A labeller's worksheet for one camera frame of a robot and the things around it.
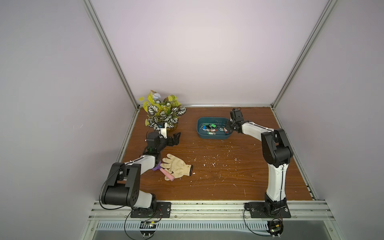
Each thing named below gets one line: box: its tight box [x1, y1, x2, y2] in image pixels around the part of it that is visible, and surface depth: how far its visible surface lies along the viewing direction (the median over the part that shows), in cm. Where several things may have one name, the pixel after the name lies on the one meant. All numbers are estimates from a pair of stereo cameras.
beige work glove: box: [160, 153, 193, 181], surface depth 89 cm
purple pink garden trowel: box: [152, 161, 175, 182], surface depth 85 cm
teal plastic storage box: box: [196, 117, 232, 140], surface depth 108 cm
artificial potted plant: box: [138, 90, 187, 134], surface depth 89 cm
